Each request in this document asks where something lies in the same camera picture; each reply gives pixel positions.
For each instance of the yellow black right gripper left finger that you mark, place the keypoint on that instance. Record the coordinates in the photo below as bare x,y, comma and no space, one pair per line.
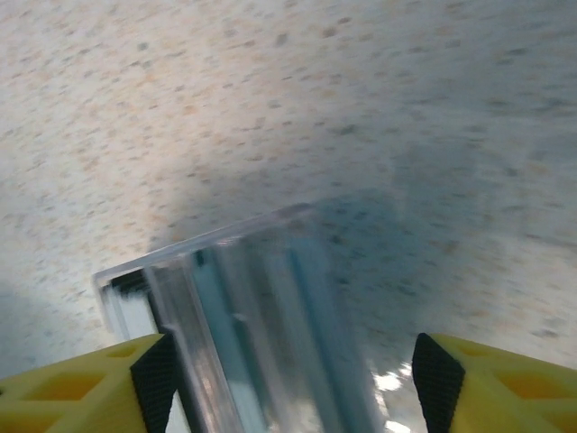
67,397

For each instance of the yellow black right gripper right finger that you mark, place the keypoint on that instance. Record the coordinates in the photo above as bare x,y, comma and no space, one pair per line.
518,397

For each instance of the clear acrylic card box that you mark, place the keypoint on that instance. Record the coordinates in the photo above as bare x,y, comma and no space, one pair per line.
270,338

